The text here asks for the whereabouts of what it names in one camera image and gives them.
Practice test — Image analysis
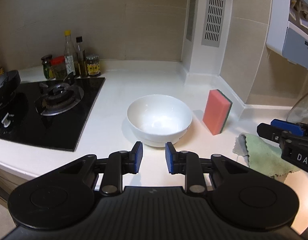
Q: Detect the silver vent grille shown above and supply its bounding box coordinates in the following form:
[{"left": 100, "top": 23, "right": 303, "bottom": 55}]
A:
[{"left": 201, "top": 0, "right": 228, "bottom": 47}]

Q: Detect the black cap oil bottle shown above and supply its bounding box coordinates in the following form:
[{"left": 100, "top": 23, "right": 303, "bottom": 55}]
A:
[{"left": 75, "top": 36, "right": 89, "bottom": 78}]

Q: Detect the white wall appliance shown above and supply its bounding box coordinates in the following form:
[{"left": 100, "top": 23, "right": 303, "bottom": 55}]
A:
[{"left": 266, "top": 0, "right": 308, "bottom": 73}]

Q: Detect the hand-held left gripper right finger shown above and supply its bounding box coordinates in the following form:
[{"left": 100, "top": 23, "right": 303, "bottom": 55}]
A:
[{"left": 165, "top": 142, "right": 249, "bottom": 197}]

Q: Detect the yellow label jar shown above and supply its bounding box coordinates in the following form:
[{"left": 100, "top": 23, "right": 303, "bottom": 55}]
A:
[{"left": 85, "top": 54, "right": 101, "bottom": 77}]

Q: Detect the white bowl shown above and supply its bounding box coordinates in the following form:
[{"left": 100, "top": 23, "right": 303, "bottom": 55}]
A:
[{"left": 126, "top": 94, "right": 194, "bottom": 148}]

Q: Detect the yellow cap bottle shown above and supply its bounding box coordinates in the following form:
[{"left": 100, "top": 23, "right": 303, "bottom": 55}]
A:
[{"left": 64, "top": 30, "right": 77, "bottom": 77}]

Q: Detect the glass container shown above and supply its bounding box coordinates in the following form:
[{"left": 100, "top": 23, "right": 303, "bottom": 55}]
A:
[{"left": 286, "top": 87, "right": 308, "bottom": 127}]

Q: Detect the dark lid green jar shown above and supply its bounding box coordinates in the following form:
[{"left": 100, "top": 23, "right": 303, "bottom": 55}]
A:
[{"left": 41, "top": 54, "right": 55, "bottom": 80}]

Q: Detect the red lid jar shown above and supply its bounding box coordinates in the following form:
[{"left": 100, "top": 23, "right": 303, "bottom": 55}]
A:
[{"left": 50, "top": 56, "right": 68, "bottom": 80}]

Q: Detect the black pot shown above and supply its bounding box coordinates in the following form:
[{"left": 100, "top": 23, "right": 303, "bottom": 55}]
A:
[{"left": 0, "top": 70, "right": 21, "bottom": 100}]

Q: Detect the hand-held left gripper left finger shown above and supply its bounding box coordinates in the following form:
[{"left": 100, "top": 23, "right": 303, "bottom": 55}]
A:
[{"left": 60, "top": 141, "right": 144, "bottom": 197}]

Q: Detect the pink and green sponge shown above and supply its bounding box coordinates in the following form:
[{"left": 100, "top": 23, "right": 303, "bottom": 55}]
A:
[{"left": 203, "top": 89, "right": 233, "bottom": 136}]

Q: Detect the green cloth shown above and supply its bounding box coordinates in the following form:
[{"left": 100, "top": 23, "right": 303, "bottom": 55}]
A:
[{"left": 244, "top": 134, "right": 303, "bottom": 179}]

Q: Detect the black glass gas cooktop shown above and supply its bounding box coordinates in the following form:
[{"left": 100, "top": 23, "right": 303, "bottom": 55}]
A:
[{"left": 0, "top": 76, "right": 106, "bottom": 152}]

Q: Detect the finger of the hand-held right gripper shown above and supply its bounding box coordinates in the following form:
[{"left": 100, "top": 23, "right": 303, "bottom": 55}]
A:
[
  {"left": 270, "top": 119, "right": 308, "bottom": 138},
  {"left": 257, "top": 122, "right": 285, "bottom": 145}
]

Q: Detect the gas burner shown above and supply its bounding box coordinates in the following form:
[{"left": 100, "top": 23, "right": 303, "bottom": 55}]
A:
[{"left": 35, "top": 82, "right": 84, "bottom": 117}]

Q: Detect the white stove knob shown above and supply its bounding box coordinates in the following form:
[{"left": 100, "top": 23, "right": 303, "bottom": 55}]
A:
[{"left": 1, "top": 113, "right": 15, "bottom": 127}]

